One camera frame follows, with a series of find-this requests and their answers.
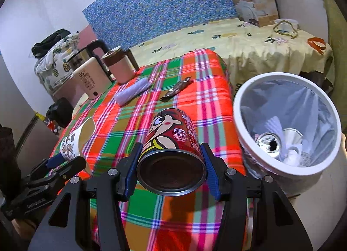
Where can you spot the white pleated paper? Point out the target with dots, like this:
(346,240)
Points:
(273,125)

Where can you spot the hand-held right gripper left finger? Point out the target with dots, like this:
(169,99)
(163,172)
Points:
(132,175)

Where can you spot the brown snack wrapper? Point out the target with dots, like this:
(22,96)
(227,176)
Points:
(176,88)

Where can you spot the plaid tablecloth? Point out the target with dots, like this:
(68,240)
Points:
(113,121)

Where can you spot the white board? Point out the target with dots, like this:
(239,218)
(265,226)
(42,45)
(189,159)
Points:
(298,4)

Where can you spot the white bowl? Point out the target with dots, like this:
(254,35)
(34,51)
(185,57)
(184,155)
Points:
(287,24)

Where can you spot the black fabric case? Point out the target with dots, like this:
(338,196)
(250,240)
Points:
(61,111)

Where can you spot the pineapple print pillow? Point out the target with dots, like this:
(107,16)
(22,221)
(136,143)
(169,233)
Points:
(59,64)

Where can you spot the beige steel electric kettle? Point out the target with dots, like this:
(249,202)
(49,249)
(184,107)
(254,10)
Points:
(89,80)

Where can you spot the small red white gadget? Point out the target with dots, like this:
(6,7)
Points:
(54,129)

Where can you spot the red cartoon can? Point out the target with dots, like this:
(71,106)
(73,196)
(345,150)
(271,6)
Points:
(168,137)

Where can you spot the pink mug with brown band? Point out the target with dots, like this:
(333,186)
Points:
(122,69)

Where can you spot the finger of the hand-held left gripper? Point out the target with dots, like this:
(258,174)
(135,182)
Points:
(70,168)
(55,161)

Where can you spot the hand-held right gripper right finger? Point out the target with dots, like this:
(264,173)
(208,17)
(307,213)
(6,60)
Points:
(210,175)

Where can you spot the red soda can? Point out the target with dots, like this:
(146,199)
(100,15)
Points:
(267,142)

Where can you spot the white foam net sleeve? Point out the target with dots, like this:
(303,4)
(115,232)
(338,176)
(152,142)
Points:
(130,92)

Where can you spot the person's left hand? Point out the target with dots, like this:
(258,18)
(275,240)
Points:
(25,222)

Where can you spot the patterned paper cup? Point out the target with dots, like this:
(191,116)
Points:
(73,142)

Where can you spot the blue floral headboard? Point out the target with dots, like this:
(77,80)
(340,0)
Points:
(162,9)

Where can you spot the white tissue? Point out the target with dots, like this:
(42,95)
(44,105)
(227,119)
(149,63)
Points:
(291,156)

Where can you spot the translucent bin liner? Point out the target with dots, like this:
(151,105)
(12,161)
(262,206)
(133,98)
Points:
(298,104)

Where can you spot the black bag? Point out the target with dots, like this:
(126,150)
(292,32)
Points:
(51,40)

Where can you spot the white trash bin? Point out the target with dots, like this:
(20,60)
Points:
(245,145)

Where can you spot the pink storage box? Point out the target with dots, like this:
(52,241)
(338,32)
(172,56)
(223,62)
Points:
(67,88)

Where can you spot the yellow pineapple bedsheet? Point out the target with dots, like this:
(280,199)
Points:
(230,39)

